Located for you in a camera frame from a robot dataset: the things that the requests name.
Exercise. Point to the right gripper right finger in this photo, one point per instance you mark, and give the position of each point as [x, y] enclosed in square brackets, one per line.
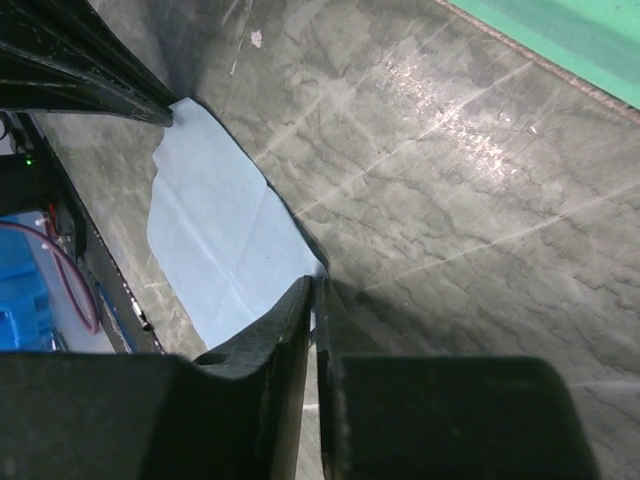
[388, 416]

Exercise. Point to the grey felt glasses case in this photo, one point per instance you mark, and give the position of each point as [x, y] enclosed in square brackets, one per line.
[593, 45]

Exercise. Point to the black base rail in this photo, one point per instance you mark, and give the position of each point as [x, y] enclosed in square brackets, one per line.
[33, 178]

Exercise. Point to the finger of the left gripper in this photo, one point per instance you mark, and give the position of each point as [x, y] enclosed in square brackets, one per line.
[60, 56]

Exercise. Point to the blue plastic basket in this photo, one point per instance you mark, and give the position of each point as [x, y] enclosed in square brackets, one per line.
[27, 276]

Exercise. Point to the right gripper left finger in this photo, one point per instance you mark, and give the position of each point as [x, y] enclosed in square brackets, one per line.
[232, 413]

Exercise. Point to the light blue cleaning cloth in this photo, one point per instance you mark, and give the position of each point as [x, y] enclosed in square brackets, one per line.
[224, 239]

